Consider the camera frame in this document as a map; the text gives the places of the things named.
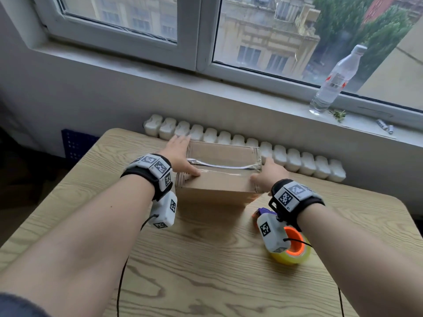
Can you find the person's right hand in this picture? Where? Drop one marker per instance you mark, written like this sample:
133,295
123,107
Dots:
271,176

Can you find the person's left hand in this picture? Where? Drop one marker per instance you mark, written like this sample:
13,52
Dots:
176,155

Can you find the person's left thumb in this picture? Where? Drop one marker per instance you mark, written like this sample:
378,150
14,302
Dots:
191,169

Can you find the person's right thumb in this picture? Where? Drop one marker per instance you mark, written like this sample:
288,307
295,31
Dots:
256,181

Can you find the brown cardboard box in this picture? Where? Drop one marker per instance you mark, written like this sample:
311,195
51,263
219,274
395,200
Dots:
221,183

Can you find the person's right forearm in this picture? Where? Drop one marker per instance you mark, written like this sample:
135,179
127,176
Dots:
360,260

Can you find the person's left forearm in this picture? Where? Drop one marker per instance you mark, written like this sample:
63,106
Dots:
82,240

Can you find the black wristband with marker tiles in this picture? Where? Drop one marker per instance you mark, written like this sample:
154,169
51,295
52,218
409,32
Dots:
294,196
155,170

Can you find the white ribbed radiator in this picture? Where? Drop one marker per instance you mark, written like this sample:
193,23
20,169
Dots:
297,160

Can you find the tape dispenser with yellow roll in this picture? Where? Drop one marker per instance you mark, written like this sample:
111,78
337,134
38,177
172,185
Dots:
297,252

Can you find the white window sill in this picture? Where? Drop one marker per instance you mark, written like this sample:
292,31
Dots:
205,82

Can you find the small green plant sprig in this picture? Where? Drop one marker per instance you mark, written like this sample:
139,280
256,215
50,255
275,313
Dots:
338,114

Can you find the blue perforated panel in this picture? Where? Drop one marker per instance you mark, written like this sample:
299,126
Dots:
77,143

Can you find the clear plastic water bottle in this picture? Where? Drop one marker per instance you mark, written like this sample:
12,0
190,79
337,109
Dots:
335,80

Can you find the small silver tube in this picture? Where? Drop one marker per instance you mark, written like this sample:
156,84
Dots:
383,125

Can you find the dark blue sleeve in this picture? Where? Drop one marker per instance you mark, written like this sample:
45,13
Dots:
18,307

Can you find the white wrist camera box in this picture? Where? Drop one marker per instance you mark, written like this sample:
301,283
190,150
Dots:
165,211
271,232

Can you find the white window frame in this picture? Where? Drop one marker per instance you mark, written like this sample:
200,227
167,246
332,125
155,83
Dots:
190,36

